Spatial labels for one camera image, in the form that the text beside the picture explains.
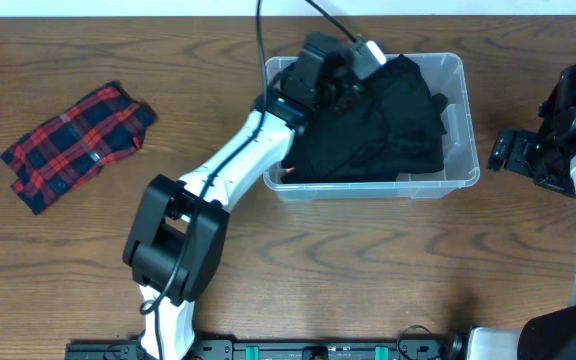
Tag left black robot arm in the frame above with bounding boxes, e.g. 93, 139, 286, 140
122, 32, 386, 359

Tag clear plastic storage bin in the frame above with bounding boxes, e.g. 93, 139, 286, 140
263, 52, 480, 202

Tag large black garment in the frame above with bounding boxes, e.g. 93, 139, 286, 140
281, 55, 435, 184

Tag red plaid cloth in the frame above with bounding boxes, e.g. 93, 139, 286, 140
0, 81, 157, 215

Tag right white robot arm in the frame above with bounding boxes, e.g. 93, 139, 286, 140
465, 64, 576, 360

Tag black cloth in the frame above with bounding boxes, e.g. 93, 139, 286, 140
429, 93, 448, 172

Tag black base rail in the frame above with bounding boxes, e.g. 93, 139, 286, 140
64, 338, 465, 360

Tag left black cable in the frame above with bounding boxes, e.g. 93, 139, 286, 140
137, 0, 359, 360

